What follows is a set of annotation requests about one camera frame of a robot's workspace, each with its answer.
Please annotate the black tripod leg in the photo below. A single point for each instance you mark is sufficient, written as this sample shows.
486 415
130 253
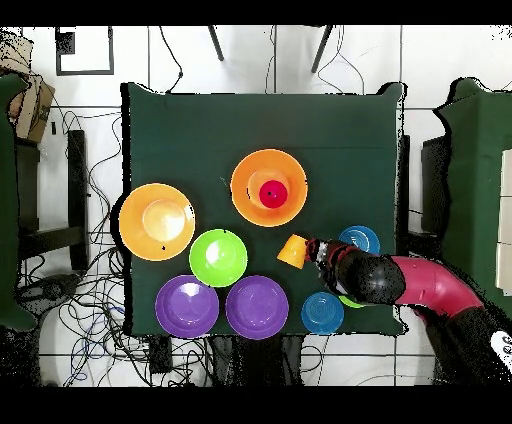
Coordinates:
216 44
321 50

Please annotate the small green plastic bowl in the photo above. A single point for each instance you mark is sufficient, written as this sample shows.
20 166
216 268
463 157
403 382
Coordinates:
350 302

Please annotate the cardboard box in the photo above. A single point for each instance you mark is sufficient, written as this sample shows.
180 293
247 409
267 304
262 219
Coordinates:
32 104

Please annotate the small blue plastic bowl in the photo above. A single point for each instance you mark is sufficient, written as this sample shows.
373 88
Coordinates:
322 313
362 238

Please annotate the red plastic cup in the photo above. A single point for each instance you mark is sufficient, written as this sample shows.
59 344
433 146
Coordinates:
273 194

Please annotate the orange plastic cup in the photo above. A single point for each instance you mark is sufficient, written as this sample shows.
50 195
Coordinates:
292 251

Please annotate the black floor frame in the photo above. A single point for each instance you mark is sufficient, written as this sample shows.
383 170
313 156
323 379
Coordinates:
84 72

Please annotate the white boxes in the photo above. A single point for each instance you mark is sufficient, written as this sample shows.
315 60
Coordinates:
504 220

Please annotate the purple plastic bowl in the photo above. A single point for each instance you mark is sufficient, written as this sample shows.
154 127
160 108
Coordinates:
256 307
187 306

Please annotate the black power strip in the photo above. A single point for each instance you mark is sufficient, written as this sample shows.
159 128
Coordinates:
160 354

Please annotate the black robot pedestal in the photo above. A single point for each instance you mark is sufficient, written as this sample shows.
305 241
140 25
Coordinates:
260 360

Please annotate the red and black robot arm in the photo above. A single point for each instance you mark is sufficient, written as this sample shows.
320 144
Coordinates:
424 284

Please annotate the dark green tablecloth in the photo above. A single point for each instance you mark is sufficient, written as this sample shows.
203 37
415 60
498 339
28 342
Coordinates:
260 128

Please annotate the green cloth side table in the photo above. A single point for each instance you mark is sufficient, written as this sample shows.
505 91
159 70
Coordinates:
8 200
476 180

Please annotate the medium green plastic bowl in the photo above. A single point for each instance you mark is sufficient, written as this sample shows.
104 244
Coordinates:
218 258

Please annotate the large orange plastic bowl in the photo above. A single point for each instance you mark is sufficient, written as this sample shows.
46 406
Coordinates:
248 200
156 222

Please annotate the black bench frame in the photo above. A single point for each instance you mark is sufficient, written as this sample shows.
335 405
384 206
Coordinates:
76 180

